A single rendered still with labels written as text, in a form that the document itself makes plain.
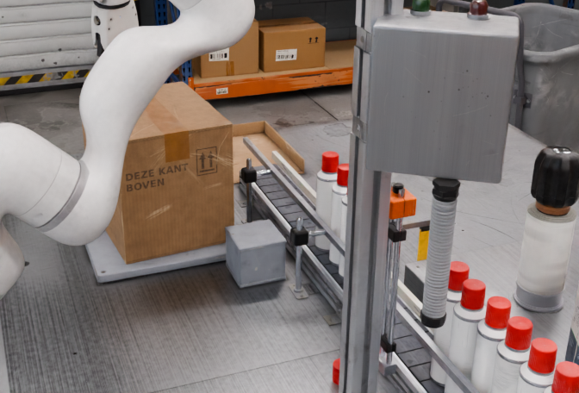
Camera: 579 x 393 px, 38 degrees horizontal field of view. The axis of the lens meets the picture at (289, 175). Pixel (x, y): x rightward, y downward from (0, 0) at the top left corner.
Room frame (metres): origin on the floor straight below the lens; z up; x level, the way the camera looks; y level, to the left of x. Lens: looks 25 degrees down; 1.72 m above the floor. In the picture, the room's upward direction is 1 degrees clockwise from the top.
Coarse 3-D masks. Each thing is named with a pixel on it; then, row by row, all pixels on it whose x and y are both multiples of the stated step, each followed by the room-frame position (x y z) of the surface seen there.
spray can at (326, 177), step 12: (324, 156) 1.49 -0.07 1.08; (336, 156) 1.49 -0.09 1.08; (324, 168) 1.49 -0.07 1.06; (336, 168) 1.49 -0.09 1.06; (324, 180) 1.47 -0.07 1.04; (336, 180) 1.47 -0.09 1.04; (324, 192) 1.47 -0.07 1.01; (324, 204) 1.47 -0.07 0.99; (324, 216) 1.47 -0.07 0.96; (324, 240) 1.47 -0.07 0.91
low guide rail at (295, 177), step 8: (272, 152) 1.91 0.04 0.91; (280, 160) 1.85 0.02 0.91; (288, 168) 1.81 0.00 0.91; (296, 176) 1.76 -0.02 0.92; (296, 184) 1.75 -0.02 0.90; (304, 184) 1.72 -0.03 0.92; (304, 192) 1.71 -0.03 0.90; (312, 192) 1.68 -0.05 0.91; (312, 200) 1.67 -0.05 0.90; (400, 288) 1.28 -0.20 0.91; (400, 296) 1.28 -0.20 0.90; (408, 296) 1.26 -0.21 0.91; (408, 304) 1.25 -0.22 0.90; (416, 304) 1.23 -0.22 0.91; (416, 312) 1.23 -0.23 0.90; (432, 328) 1.18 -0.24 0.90
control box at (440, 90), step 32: (384, 32) 0.97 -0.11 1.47; (416, 32) 0.96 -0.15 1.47; (448, 32) 0.95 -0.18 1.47; (480, 32) 0.94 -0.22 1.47; (512, 32) 0.94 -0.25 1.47; (384, 64) 0.97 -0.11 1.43; (416, 64) 0.96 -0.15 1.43; (448, 64) 0.95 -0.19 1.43; (480, 64) 0.94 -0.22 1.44; (512, 64) 0.93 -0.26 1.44; (384, 96) 0.97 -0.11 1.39; (416, 96) 0.96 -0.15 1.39; (448, 96) 0.95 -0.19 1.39; (480, 96) 0.94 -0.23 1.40; (384, 128) 0.97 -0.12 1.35; (416, 128) 0.96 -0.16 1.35; (448, 128) 0.95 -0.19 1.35; (480, 128) 0.94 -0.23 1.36; (384, 160) 0.96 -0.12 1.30; (416, 160) 0.96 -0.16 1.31; (448, 160) 0.95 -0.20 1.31; (480, 160) 0.94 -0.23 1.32
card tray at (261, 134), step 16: (240, 128) 2.21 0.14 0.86; (256, 128) 2.23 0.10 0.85; (272, 128) 2.18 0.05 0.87; (240, 144) 2.15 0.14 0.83; (256, 144) 2.15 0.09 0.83; (272, 144) 2.15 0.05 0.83; (288, 144) 2.07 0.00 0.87; (240, 160) 2.04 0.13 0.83; (256, 160) 2.04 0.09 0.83; (272, 160) 2.04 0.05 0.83; (288, 160) 2.04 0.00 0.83; (304, 160) 1.97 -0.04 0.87
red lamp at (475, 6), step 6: (474, 0) 1.01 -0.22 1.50; (480, 0) 1.01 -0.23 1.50; (474, 6) 1.00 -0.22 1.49; (480, 6) 1.00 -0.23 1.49; (486, 6) 1.00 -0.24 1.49; (468, 12) 1.01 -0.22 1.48; (474, 12) 1.00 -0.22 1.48; (480, 12) 1.00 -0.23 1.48; (486, 12) 1.01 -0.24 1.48; (474, 18) 1.00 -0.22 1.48; (480, 18) 1.00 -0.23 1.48; (486, 18) 1.00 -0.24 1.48
